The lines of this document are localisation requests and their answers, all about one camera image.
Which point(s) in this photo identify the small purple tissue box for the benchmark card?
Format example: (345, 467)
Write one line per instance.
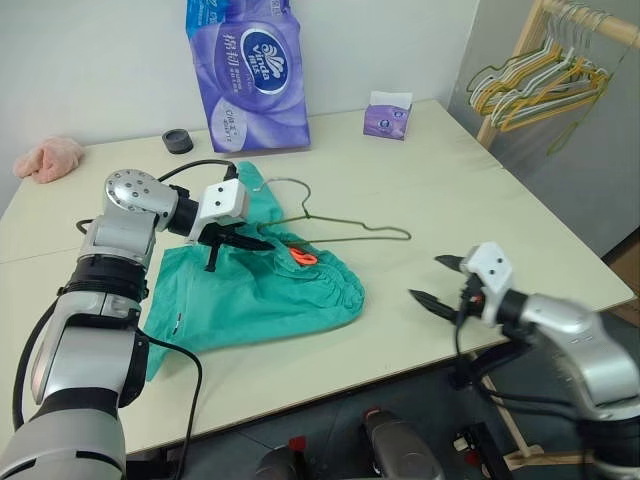
(387, 120)

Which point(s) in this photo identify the green shorts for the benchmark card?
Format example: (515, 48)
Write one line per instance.
(250, 295)

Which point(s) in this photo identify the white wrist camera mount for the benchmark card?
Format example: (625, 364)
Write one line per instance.
(222, 202)
(490, 270)

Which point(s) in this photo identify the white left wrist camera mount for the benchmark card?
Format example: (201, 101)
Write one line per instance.
(222, 202)

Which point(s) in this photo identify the brown cardboard box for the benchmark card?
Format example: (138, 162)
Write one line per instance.
(627, 285)

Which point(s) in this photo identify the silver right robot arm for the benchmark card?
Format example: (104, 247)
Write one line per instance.
(585, 345)

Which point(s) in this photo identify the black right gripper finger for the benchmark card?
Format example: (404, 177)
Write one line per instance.
(452, 262)
(432, 302)

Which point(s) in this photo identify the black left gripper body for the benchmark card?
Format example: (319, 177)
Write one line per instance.
(220, 234)

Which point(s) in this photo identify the purple Vinda tissue pack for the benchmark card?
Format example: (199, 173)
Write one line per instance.
(250, 80)

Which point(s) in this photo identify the dark rounded shape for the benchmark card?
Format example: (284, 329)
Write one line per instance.
(282, 462)
(400, 445)

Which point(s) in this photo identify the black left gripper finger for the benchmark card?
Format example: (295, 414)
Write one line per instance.
(215, 257)
(250, 242)

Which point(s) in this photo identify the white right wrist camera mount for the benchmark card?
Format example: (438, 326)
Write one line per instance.
(490, 270)

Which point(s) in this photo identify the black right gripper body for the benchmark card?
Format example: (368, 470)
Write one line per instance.
(471, 302)

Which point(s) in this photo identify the wooden clothes rack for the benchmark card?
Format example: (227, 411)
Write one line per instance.
(515, 70)

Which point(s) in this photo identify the pink fluffy cloth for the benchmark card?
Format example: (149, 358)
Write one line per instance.
(47, 157)

